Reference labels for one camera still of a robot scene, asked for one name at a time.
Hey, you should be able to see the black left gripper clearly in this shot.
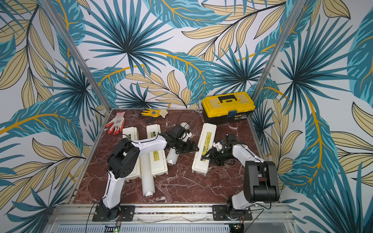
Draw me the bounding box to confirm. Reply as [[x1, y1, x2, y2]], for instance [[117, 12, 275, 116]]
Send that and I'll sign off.
[[175, 138, 201, 154]]

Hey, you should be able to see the plastic wrap roll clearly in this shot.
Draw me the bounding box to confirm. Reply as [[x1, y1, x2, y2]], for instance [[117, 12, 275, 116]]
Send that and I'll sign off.
[[140, 154, 155, 197], [166, 122, 190, 167]]

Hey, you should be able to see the red white work glove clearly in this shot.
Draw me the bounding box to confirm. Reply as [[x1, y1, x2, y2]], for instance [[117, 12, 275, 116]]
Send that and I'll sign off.
[[105, 112, 125, 135]]

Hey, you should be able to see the aluminium front rail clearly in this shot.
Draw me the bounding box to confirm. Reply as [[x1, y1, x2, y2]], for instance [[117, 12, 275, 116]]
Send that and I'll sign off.
[[47, 203, 295, 227]]

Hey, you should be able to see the white dispenser lid yellow label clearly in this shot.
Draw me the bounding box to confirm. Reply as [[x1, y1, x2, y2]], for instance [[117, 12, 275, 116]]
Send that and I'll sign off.
[[191, 123, 217, 176]]

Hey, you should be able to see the yellow black work glove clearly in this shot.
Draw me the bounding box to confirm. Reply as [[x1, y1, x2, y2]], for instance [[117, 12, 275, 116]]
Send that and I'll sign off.
[[141, 109, 168, 118]]

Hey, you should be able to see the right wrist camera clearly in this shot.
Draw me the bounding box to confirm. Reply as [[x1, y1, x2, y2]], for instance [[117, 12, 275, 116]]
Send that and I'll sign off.
[[212, 142, 223, 151]]

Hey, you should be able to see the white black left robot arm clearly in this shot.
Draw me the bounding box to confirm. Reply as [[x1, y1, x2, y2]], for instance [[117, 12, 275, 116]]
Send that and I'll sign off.
[[101, 122, 199, 210]]

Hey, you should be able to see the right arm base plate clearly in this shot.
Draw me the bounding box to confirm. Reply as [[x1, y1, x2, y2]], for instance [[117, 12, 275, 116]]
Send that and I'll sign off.
[[212, 204, 253, 221]]

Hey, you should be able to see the yellow black toolbox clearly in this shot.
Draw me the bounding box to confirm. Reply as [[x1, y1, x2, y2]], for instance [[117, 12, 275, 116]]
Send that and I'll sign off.
[[202, 92, 255, 125]]

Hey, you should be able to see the white wrap dispenser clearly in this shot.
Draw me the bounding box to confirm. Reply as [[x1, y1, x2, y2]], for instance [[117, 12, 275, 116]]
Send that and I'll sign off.
[[147, 124, 168, 177], [122, 127, 141, 182]]

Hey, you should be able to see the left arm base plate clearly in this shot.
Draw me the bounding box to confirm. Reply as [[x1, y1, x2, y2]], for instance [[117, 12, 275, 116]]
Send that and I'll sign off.
[[92, 203, 135, 222]]

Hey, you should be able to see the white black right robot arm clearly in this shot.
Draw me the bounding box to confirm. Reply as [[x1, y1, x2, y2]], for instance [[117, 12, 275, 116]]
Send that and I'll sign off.
[[200, 134, 280, 213]]

